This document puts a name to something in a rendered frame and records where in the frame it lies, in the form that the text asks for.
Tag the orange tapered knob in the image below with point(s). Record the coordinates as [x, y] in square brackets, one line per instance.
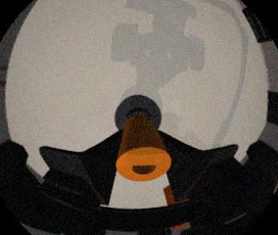
[142, 155]

